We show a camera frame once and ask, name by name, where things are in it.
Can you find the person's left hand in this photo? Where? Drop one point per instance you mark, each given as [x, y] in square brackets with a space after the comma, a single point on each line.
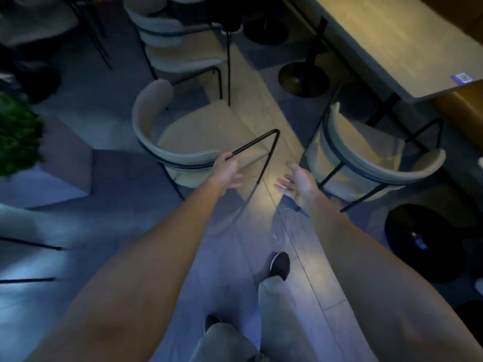
[226, 171]

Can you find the person's right hand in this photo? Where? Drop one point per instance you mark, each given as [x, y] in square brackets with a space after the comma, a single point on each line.
[302, 184]

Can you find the person's right forearm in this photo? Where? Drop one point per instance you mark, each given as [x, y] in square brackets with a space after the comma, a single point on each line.
[377, 282]

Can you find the person's left forearm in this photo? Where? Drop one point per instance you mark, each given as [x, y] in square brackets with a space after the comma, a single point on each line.
[132, 290]

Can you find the black sneaker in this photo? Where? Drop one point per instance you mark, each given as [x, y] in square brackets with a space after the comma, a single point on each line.
[281, 265]
[211, 321]

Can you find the grey planter box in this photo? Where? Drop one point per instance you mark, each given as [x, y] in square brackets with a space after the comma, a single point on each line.
[64, 165]

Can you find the light wooden table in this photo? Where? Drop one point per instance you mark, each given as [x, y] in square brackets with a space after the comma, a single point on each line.
[396, 41]

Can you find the brown leather bench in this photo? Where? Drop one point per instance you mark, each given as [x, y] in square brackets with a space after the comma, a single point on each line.
[464, 109]

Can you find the blue square sticker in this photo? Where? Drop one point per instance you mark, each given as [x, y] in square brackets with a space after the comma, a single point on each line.
[461, 77]

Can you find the green plant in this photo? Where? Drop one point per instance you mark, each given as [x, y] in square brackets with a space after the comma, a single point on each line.
[19, 135]

